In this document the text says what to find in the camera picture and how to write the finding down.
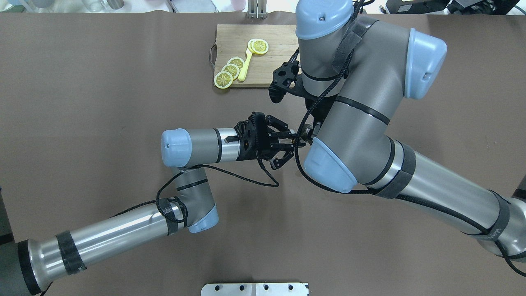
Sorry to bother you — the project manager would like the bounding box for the bamboo cutting board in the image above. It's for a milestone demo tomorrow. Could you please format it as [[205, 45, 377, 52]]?
[[214, 24, 298, 88]]

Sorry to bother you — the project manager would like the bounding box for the lemon slice on knife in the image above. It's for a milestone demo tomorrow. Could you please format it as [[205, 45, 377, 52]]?
[[248, 39, 269, 55]]

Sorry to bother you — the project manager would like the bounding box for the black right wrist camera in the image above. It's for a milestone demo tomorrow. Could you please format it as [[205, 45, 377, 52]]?
[[268, 60, 304, 104]]

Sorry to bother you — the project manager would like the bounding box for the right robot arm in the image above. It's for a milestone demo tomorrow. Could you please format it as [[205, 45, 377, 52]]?
[[295, 0, 525, 263]]

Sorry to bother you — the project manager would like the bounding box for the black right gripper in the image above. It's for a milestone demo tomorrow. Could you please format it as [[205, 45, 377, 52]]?
[[306, 94, 336, 132]]

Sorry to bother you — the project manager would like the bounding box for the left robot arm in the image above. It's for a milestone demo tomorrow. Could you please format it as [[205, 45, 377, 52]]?
[[1, 112, 304, 296]]

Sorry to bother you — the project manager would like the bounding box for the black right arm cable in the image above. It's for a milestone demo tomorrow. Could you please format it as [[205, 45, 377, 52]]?
[[294, 0, 526, 278]]

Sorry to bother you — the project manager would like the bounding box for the lemon slice top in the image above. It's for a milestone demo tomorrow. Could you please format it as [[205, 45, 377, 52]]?
[[213, 71, 234, 89]]

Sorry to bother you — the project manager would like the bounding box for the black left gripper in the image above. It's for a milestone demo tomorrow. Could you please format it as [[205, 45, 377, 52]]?
[[234, 112, 296, 170]]

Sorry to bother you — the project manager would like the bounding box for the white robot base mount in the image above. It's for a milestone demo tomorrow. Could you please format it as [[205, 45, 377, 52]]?
[[201, 282, 310, 296]]

